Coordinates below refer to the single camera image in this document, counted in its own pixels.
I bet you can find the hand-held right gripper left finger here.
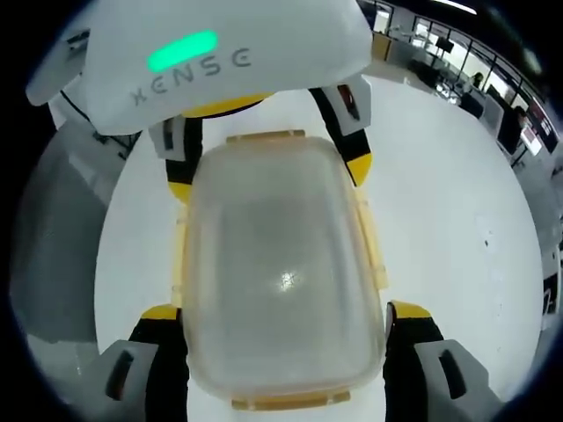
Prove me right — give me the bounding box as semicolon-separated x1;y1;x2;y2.
94;303;191;422

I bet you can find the yellow cabinet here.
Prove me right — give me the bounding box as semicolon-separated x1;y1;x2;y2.
371;33;392;62

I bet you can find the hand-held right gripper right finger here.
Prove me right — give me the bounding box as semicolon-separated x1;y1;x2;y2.
382;300;505;422

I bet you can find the clear plastic buckle container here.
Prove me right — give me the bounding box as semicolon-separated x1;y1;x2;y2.
171;128;391;412

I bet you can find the grey mesh office chair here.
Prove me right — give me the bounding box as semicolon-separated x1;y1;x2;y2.
8;140;146;344

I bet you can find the black computer monitor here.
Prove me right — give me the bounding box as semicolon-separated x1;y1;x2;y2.
525;103;556;156

